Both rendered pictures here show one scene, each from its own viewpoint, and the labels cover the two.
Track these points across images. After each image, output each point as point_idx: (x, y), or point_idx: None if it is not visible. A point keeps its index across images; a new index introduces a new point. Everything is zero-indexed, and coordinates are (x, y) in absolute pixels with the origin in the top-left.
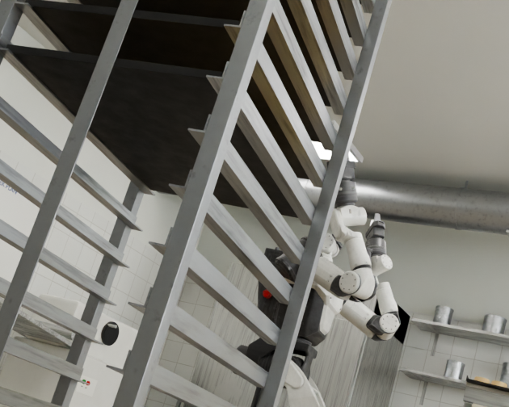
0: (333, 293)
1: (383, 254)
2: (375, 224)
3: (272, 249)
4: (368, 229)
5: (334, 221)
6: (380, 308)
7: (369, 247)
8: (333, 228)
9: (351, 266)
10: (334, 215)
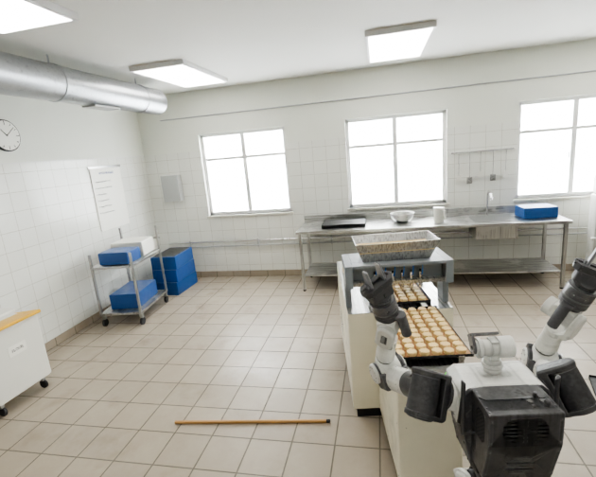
0: None
1: (400, 308)
2: (393, 280)
3: (558, 407)
4: (380, 288)
5: (580, 327)
6: (393, 358)
7: (397, 309)
8: (574, 334)
9: (555, 352)
10: (585, 322)
